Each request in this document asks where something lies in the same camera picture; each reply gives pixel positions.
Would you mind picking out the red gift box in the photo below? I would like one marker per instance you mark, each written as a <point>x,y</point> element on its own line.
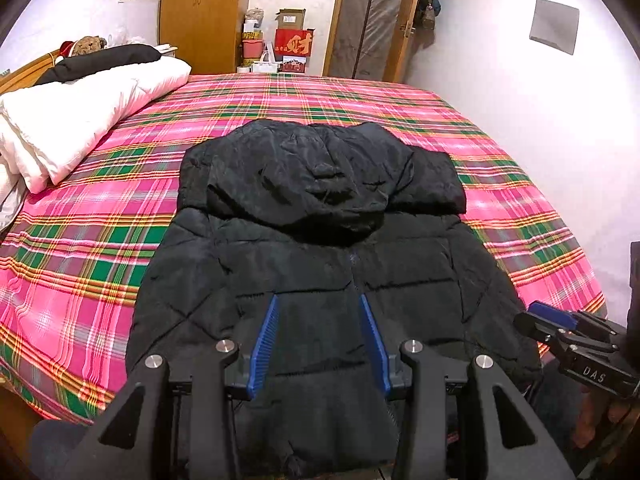
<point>293,42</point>

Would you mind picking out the wooden framed door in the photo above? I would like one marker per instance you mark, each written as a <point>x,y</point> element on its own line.
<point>370,39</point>

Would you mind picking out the wooden wardrobe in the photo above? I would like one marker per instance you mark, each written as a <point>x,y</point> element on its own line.
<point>207,33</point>

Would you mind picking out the person's right hand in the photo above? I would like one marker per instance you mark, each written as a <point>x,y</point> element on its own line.
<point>597,406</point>

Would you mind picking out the pink plaid bed sheet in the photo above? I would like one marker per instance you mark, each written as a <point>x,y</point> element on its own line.
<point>72,263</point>

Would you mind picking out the brown cardboard box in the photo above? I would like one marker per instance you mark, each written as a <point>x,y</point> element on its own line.
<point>291,19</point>

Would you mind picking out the wooden headboard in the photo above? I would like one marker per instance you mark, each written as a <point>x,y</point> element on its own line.
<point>27,75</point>

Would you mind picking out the white pink folded quilt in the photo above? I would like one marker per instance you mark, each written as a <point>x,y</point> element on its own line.
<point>47,130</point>

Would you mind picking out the hanging bag on door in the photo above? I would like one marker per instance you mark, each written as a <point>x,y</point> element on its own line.
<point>426,13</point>

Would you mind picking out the brown teddy bear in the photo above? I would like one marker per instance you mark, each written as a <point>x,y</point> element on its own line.
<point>84,45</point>

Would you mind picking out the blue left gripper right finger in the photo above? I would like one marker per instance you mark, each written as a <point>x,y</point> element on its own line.
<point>375,346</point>

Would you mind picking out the black garment on quilt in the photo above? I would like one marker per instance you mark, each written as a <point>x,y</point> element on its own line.
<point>80,66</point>

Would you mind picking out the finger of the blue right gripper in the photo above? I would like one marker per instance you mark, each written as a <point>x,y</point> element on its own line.
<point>553,315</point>

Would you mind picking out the grey wall panel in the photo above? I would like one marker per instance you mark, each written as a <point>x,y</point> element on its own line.
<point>555,25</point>

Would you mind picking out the pink storage box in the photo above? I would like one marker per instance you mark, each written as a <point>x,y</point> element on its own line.
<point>252,48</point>

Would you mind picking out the black hooded puffer jacket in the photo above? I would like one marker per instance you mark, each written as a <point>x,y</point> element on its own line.
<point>317,220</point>

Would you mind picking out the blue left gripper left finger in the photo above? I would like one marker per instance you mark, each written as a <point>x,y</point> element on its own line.
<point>262,348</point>

